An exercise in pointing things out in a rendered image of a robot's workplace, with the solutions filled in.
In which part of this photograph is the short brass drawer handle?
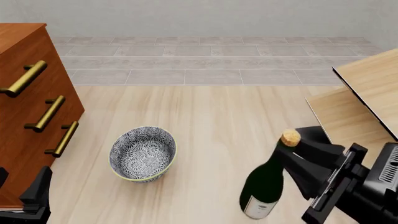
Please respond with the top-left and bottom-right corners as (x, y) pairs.
(44, 121), (80, 159)

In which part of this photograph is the dark green wine bottle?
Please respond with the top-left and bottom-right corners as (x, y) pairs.
(239, 129), (302, 220)

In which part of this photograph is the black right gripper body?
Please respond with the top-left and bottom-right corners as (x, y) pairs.
(301, 142), (371, 224)

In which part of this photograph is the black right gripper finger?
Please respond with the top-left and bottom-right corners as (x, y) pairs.
(276, 144), (334, 202)
(293, 126), (346, 164)

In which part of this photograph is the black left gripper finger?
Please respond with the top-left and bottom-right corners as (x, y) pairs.
(0, 166), (10, 189)
(19, 166), (53, 207)

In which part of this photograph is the brown wooden cabinet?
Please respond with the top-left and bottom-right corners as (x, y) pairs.
(0, 22), (85, 212)

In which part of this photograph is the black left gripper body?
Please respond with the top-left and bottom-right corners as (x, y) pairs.
(0, 202), (52, 224)

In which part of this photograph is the blue white patterned bowl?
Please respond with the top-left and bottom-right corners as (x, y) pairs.
(108, 125), (177, 184)

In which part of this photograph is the pale wooden wine rack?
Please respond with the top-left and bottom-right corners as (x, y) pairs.
(305, 48), (398, 169)

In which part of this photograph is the long brass drawer handle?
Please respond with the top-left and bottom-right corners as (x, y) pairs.
(0, 60), (49, 98)

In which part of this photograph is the medium brass drawer handle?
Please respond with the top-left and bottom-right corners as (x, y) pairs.
(24, 95), (66, 133)

